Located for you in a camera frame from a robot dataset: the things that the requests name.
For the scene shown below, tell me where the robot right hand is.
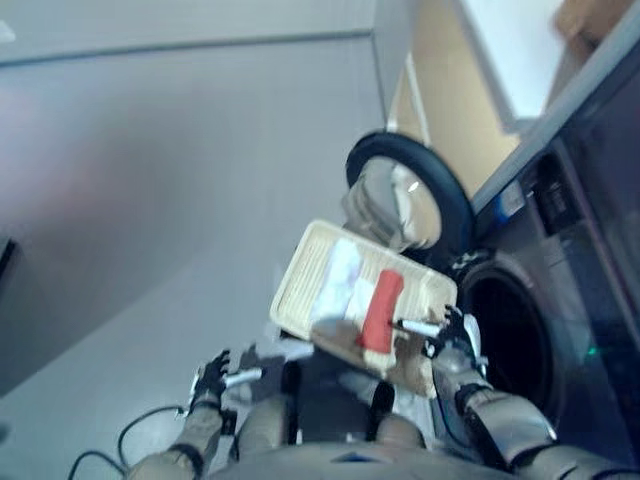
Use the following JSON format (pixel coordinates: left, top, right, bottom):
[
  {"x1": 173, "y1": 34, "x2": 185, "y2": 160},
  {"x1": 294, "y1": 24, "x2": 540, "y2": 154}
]
[{"x1": 397, "y1": 302, "x2": 484, "y2": 366}]

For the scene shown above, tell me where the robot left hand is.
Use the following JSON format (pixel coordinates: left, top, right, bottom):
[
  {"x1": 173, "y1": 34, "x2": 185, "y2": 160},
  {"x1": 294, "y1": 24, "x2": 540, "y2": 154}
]
[{"x1": 189, "y1": 348, "x2": 264, "y2": 407}]

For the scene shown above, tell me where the red cloth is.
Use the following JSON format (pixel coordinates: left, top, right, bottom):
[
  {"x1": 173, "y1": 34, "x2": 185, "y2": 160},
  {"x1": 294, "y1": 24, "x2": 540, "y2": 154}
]
[{"x1": 357, "y1": 269, "x2": 405, "y2": 354}]

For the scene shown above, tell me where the grey front-load washing machine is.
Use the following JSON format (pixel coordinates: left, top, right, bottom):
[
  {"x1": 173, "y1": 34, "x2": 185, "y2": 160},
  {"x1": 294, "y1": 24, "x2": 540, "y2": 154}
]
[{"x1": 449, "y1": 134, "x2": 640, "y2": 471}]

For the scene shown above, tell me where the round glass washing machine door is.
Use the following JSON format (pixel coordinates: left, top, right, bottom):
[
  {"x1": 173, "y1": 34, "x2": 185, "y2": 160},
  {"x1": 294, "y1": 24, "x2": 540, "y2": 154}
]
[{"x1": 339, "y1": 129, "x2": 479, "y2": 252}]

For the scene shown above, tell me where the silver robot left leg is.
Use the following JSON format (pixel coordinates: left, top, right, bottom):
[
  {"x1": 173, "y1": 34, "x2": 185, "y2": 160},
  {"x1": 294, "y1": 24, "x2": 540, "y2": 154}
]
[{"x1": 234, "y1": 359, "x2": 302, "y2": 462}]

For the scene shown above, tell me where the silver robot leg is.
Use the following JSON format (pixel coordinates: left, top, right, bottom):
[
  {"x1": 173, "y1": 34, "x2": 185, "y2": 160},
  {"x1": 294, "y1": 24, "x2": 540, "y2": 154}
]
[
  {"x1": 234, "y1": 359, "x2": 302, "y2": 462},
  {"x1": 369, "y1": 379, "x2": 427, "y2": 452}
]

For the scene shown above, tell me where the silver robot right leg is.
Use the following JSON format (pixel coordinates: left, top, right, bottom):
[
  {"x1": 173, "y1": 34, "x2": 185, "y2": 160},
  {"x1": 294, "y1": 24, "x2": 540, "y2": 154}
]
[{"x1": 369, "y1": 379, "x2": 427, "y2": 452}]

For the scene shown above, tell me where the cream wicker basket tray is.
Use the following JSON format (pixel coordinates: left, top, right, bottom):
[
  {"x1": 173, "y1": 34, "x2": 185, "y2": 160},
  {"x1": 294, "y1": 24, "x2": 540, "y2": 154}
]
[{"x1": 269, "y1": 221, "x2": 459, "y2": 400}]

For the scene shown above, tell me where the white rolled cloth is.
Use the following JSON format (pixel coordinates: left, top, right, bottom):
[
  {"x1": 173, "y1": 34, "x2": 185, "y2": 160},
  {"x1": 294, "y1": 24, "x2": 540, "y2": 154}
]
[{"x1": 319, "y1": 238, "x2": 377, "y2": 321}]

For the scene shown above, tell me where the dark stacked dryer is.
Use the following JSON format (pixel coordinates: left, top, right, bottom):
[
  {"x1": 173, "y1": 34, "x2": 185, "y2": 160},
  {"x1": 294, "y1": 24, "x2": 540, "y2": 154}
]
[{"x1": 554, "y1": 59, "x2": 640, "y2": 346}]

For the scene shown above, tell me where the white counter cabinet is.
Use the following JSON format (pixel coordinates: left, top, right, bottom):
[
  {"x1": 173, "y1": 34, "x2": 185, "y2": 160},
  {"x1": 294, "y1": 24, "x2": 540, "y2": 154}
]
[{"x1": 384, "y1": 0, "x2": 621, "y2": 171}]

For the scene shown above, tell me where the small brown woven basket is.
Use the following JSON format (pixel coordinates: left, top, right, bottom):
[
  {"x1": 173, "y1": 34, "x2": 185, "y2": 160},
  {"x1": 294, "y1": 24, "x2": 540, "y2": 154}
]
[{"x1": 552, "y1": 0, "x2": 627, "y2": 52}]

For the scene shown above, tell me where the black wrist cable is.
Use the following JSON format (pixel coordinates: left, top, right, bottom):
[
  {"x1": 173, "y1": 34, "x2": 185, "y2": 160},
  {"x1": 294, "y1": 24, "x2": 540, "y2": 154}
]
[{"x1": 69, "y1": 404, "x2": 189, "y2": 477}]

